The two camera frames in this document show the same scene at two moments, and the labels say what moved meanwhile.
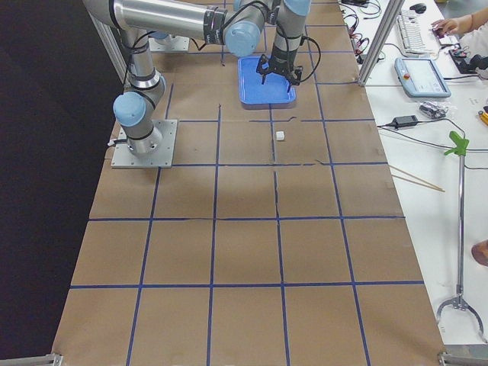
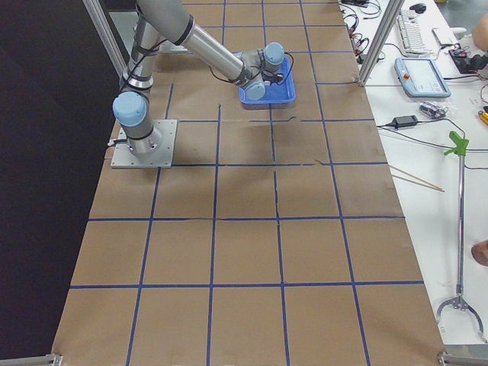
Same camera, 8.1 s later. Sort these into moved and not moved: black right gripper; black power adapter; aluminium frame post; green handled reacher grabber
Moved: black right gripper
Not moved: green handled reacher grabber; aluminium frame post; black power adapter
